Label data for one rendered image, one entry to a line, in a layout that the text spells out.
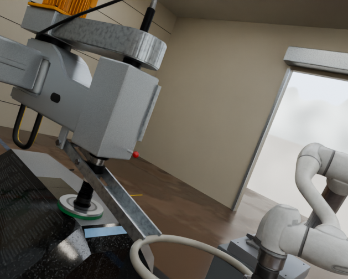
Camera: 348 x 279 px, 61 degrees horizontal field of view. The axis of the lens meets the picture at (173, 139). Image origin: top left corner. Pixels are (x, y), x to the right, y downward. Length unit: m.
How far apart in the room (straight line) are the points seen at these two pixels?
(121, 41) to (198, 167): 5.84
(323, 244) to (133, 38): 1.03
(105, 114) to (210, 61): 6.37
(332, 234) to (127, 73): 0.95
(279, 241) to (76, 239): 0.81
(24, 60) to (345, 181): 1.67
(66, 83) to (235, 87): 5.65
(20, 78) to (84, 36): 0.45
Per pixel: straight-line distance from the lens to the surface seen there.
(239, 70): 7.05
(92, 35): 1.51
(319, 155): 1.49
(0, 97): 6.75
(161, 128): 7.93
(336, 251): 1.05
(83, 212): 1.44
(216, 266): 1.99
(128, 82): 1.30
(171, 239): 1.34
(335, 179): 1.52
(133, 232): 1.23
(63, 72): 1.63
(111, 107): 1.29
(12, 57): 1.75
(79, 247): 1.39
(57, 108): 1.59
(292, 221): 1.05
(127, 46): 1.33
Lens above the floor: 1.46
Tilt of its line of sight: 5 degrees down
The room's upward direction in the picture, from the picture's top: 21 degrees clockwise
